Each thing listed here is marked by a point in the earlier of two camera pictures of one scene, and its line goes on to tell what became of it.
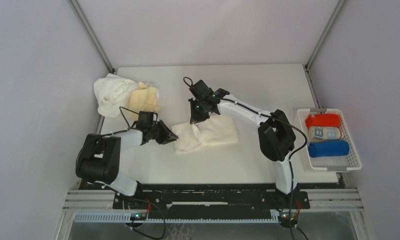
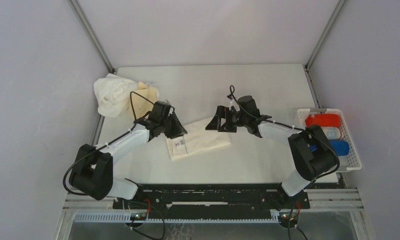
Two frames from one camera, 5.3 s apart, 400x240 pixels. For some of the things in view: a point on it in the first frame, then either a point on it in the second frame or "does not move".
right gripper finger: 198,112 -> 230,124
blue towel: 328,148 does not move
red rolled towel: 323,120 does not move
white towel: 112,93 does not move
